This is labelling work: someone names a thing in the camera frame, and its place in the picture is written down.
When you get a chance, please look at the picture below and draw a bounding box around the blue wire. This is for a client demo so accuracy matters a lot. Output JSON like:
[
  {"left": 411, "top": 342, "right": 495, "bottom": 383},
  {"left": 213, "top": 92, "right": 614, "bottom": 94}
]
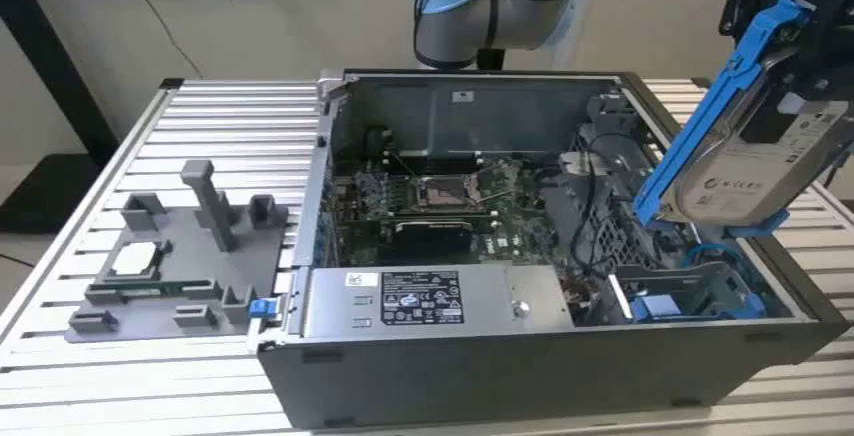
[{"left": 684, "top": 239, "right": 742, "bottom": 273}]

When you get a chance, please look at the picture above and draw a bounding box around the green RAM stick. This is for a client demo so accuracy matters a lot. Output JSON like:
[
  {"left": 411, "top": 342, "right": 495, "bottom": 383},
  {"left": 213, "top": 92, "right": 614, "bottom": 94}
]
[{"left": 99, "top": 280, "right": 215, "bottom": 297}]

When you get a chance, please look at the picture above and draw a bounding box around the black graphics card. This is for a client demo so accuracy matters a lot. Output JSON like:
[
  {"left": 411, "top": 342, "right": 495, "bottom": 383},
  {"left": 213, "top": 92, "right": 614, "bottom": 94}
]
[{"left": 379, "top": 219, "right": 475, "bottom": 265}]

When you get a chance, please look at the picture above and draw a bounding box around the gray parts rack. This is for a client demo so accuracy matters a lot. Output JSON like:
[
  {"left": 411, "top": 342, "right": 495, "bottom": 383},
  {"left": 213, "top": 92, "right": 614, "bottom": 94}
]
[{"left": 62, "top": 158, "right": 292, "bottom": 345}]

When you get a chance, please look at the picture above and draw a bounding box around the long black wire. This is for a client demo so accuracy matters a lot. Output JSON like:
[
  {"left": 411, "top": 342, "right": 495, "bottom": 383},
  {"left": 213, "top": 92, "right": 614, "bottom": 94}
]
[{"left": 570, "top": 150, "right": 622, "bottom": 277}]

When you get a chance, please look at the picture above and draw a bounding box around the thin black wall cable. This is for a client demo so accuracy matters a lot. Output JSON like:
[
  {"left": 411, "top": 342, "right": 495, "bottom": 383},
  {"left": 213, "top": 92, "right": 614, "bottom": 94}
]
[{"left": 123, "top": 0, "right": 203, "bottom": 78}]

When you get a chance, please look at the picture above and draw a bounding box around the hard disk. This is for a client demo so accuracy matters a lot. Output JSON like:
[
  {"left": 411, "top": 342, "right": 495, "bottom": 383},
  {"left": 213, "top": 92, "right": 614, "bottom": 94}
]
[{"left": 631, "top": 0, "right": 854, "bottom": 240}]

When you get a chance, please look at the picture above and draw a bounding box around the silver power supply unit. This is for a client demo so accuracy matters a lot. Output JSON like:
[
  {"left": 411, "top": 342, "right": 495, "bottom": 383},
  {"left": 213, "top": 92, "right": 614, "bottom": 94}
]
[{"left": 299, "top": 264, "right": 576, "bottom": 340}]

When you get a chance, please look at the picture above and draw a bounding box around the locking lever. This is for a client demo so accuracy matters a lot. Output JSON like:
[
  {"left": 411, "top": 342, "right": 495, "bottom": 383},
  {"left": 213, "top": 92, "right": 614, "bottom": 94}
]
[{"left": 388, "top": 150, "right": 421, "bottom": 179}]

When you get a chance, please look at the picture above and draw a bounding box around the CPU socket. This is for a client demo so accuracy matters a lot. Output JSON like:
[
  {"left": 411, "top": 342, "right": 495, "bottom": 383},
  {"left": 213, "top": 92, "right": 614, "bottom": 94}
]
[{"left": 412, "top": 173, "right": 485, "bottom": 210}]

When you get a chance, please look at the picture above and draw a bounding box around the black open PC case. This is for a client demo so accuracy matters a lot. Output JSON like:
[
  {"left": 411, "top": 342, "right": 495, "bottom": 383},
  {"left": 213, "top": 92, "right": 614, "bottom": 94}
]
[{"left": 245, "top": 68, "right": 852, "bottom": 430}]

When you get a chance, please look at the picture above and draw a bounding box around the black slanted frame post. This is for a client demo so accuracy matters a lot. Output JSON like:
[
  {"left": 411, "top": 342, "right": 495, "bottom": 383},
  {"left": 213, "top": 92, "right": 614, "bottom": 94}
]
[{"left": 0, "top": 0, "right": 121, "bottom": 157}]

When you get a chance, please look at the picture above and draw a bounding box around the silver CPU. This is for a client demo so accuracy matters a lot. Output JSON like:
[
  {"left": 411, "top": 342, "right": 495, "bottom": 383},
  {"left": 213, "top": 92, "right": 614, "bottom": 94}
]
[{"left": 109, "top": 243, "right": 165, "bottom": 277}]

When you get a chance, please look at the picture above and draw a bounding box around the green motherboard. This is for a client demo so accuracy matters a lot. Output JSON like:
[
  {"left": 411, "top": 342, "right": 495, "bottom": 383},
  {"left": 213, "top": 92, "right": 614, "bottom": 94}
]
[{"left": 319, "top": 155, "right": 568, "bottom": 267}]

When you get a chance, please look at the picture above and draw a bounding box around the blue disk carrier handle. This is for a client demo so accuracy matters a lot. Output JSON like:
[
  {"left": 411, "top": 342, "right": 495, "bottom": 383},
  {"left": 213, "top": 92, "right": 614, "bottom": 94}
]
[{"left": 630, "top": 294, "right": 683, "bottom": 321}]

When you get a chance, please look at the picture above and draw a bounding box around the metal disk bay cage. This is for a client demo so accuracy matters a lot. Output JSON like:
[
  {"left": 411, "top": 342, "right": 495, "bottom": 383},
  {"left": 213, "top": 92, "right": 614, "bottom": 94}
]
[{"left": 559, "top": 93, "right": 735, "bottom": 277}]

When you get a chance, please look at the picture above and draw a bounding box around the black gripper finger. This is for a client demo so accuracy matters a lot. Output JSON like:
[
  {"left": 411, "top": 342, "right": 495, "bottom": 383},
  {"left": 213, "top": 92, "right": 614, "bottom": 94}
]
[{"left": 738, "top": 98, "right": 806, "bottom": 145}]

